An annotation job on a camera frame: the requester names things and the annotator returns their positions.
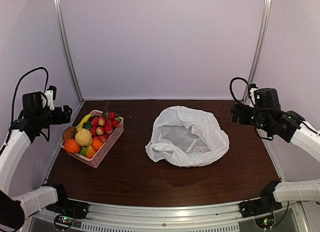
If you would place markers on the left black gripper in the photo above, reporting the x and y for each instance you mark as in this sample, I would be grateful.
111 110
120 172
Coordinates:
66 116

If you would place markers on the aluminium frame post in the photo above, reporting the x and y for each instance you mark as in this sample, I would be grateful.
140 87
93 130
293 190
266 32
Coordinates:
66 49
264 23

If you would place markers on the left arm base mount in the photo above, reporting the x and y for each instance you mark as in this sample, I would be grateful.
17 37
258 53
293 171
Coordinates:
67 210

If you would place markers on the light green apple toy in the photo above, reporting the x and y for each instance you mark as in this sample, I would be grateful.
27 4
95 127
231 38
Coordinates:
82 151

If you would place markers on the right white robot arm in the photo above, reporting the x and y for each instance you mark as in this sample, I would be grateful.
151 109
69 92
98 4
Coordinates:
307 138

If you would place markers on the pink perforated basket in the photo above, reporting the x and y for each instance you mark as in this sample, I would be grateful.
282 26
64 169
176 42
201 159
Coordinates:
108 141

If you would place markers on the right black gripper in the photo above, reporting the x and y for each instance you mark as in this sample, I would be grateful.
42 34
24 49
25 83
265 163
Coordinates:
235 114

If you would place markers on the brown kiwi toy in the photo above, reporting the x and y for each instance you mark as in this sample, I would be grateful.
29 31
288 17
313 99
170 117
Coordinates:
69 133

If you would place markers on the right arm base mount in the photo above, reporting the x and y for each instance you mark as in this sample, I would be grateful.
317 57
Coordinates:
262 212

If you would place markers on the yellow banana toy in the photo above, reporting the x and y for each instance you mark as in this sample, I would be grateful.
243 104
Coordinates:
84 119

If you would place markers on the orange fruit in basket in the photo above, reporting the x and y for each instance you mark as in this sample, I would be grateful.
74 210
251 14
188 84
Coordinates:
96 143

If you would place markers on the yellow orange fruit toy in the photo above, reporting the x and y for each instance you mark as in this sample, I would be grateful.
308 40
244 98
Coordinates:
90 152

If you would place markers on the left aluminium frame post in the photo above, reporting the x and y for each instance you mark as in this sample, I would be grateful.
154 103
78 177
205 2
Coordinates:
66 49

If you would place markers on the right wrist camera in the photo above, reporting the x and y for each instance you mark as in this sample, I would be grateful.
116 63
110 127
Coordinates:
252 99

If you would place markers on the white plastic bag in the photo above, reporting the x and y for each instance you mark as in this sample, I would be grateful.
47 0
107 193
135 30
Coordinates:
187 137

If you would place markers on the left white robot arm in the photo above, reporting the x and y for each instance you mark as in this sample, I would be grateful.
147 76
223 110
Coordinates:
14 211

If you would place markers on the green lime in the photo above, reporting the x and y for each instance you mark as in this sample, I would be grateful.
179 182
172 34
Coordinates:
87 125

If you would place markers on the red lychee bunch toy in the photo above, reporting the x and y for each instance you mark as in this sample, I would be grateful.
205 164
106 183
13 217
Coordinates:
104 122

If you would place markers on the front aluminium rail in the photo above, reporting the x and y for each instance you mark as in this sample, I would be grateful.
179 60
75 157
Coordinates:
224 217

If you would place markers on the right aluminium frame post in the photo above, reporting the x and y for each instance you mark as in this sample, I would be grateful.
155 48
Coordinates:
264 23

